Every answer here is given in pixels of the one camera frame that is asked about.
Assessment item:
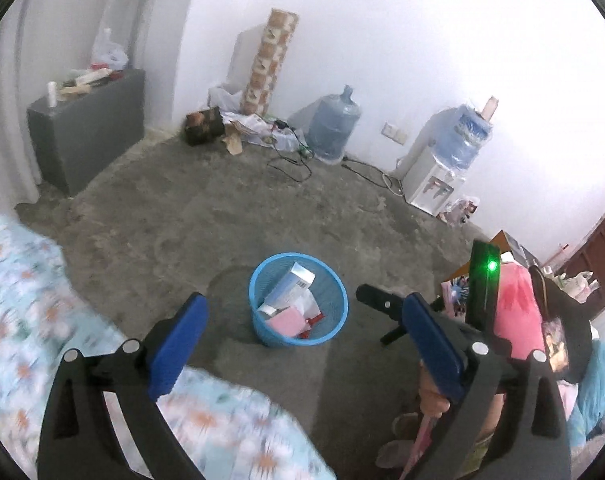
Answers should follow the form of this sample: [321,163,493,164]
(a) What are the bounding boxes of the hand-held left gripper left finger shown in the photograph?
[36,292,210,480]

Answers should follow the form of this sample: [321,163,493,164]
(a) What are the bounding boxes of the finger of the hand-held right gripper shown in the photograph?
[356,284,408,346]

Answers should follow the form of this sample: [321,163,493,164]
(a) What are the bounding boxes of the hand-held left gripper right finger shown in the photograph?
[402,292,573,480]

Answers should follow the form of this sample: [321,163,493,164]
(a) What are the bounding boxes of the blue mesh wastebasket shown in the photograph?
[249,253,349,348]

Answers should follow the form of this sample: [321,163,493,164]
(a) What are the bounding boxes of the red plastic bag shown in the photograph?
[300,312,325,338]

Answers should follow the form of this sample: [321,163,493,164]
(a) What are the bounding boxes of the white paper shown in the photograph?
[292,292,319,317]

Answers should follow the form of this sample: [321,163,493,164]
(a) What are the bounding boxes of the white blue box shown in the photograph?
[260,262,316,313]

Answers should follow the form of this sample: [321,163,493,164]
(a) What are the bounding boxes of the pink packet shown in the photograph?
[270,307,303,336]

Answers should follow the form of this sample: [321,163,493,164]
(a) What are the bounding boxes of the person's right hand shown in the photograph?
[418,362,450,420]

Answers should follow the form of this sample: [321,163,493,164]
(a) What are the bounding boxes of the pink printed blanket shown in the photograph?
[441,262,547,361]

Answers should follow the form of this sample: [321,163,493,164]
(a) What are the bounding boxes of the black bag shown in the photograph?
[529,265,594,386]

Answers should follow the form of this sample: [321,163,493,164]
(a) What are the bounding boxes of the grey slippers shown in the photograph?
[376,410,434,468]

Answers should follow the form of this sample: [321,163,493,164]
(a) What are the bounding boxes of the white water dispenser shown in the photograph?
[402,147,467,217]

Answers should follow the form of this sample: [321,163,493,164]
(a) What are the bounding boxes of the brown wooden door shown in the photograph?
[565,200,605,306]

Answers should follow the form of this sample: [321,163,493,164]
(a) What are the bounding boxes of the blue cloth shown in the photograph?
[567,340,605,441]

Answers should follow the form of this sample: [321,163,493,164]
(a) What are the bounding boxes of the floral light blue blanket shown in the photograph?
[0,212,333,480]

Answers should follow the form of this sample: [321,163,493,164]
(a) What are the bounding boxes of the dispenser water jug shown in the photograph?
[437,105,493,171]

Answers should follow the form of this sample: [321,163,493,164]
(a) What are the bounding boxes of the blue water jug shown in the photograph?
[307,85,360,162]

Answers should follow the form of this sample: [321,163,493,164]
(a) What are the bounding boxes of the scattered papers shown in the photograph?
[222,112,283,155]

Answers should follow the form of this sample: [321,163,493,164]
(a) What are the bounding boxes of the dark brown box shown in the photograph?
[185,107,226,147]

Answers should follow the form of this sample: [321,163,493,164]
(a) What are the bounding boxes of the grey cabinet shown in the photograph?
[27,69,146,196]

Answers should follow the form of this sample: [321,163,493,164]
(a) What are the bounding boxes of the white plastic bag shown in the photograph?
[208,85,246,111]

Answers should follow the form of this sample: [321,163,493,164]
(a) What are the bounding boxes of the patterned paper roll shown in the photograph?
[240,8,300,116]

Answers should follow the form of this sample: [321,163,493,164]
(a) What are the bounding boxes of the clear plastic bag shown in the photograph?
[91,28,129,71]

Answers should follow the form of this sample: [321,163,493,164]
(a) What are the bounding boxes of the grey curtain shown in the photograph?
[0,0,198,206]

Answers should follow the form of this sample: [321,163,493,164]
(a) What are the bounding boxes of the power cord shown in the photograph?
[342,156,408,196]

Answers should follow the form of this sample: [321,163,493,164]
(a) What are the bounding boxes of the black cable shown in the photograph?
[267,120,314,183]

